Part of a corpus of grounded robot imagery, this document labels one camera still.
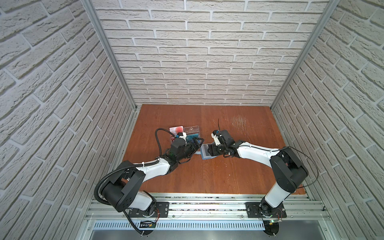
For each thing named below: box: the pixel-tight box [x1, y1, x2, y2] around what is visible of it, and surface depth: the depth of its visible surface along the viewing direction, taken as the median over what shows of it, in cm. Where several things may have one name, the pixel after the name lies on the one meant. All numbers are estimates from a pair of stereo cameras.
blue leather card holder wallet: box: [194, 144, 218, 160], surface depth 94 cm
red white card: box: [169, 125, 184, 136], surface depth 96 cm
